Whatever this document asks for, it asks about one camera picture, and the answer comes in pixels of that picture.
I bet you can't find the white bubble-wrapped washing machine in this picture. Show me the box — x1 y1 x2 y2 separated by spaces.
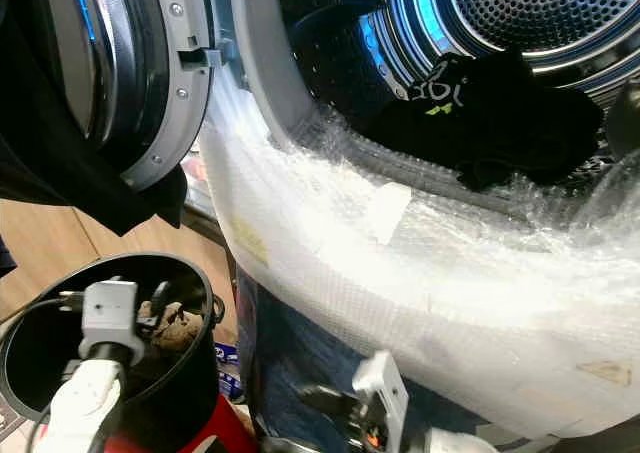
198 0 640 444

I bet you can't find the brown cloth item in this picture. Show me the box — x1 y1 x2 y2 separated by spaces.
152 301 213 356

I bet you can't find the yellow washer label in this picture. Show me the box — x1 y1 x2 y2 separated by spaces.
227 215 267 267

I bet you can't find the black round bucket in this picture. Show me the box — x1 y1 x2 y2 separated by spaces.
0 252 223 453

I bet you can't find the red stand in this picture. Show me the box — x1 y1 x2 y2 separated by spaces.
102 393 263 453

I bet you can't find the wooden cabinet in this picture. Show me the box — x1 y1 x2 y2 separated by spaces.
0 197 223 322

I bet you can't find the dark blue cloth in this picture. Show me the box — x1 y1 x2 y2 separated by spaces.
0 237 17 280

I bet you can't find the white paper tag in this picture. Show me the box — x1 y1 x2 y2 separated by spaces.
364 182 414 245

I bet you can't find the plain black garment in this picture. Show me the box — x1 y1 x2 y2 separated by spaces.
0 0 189 238

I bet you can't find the round grey washer door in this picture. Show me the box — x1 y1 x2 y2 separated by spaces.
50 0 233 193

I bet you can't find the grey washer door gasket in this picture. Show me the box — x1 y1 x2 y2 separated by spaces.
228 0 323 146

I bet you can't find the black garment with green logo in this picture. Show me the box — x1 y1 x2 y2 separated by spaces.
360 48 606 194

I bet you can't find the black drum lifter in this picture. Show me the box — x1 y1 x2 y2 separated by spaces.
289 0 388 45

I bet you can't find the perforated steel washer drum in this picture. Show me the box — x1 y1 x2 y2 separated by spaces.
285 0 640 199

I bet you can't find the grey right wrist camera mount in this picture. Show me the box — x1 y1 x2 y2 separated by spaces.
351 350 412 453

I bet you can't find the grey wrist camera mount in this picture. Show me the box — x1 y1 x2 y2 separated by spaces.
351 350 412 453
78 279 147 366

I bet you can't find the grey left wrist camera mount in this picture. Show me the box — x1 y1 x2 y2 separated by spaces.
78 279 147 366

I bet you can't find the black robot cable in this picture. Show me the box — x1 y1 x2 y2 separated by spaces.
8 289 89 453

